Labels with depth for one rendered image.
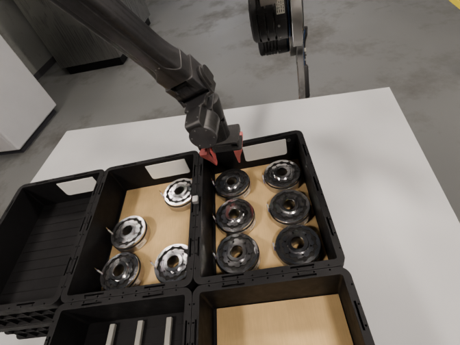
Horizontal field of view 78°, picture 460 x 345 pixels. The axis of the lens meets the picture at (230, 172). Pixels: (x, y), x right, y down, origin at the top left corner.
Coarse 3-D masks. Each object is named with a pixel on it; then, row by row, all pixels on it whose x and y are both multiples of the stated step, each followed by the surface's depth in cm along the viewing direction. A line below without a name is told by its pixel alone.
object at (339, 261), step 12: (288, 132) 79; (300, 132) 78; (312, 168) 69; (312, 180) 66; (324, 204) 62; (324, 216) 60; (336, 240) 56; (336, 252) 54; (300, 264) 54; (312, 264) 54; (324, 264) 53; (336, 264) 53; (216, 276) 56; (228, 276) 56; (240, 276) 55; (252, 276) 56; (264, 276) 54
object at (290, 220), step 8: (280, 192) 75; (288, 192) 74; (296, 192) 73; (272, 200) 74; (280, 200) 73; (304, 200) 72; (272, 208) 72; (304, 208) 70; (280, 216) 70; (288, 216) 69; (296, 216) 69; (304, 216) 68
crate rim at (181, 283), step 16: (144, 160) 85; (160, 160) 84; (192, 176) 76; (192, 192) 72; (96, 208) 76; (192, 224) 66; (80, 240) 70; (192, 240) 63; (80, 256) 67; (192, 256) 60; (192, 272) 58; (64, 288) 62; (128, 288) 59; (144, 288) 58; (160, 288) 57
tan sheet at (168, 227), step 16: (128, 192) 92; (144, 192) 90; (128, 208) 87; (144, 208) 86; (160, 208) 84; (160, 224) 81; (176, 224) 79; (160, 240) 77; (176, 240) 76; (112, 256) 77; (144, 256) 75; (144, 272) 71
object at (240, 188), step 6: (222, 174) 84; (228, 174) 83; (234, 174) 83; (240, 174) 83; (246, 174) 82; (216, 180) 83; (222, 180) 82; (240, 180) 81; (246, 180) 80; (216, 186) 81; (222, 186) 80; (240, 186) 79; (246, 186) 79; (222, 192) 79; (228, 192) 79; (234, 192) 78; (240, 192) 78
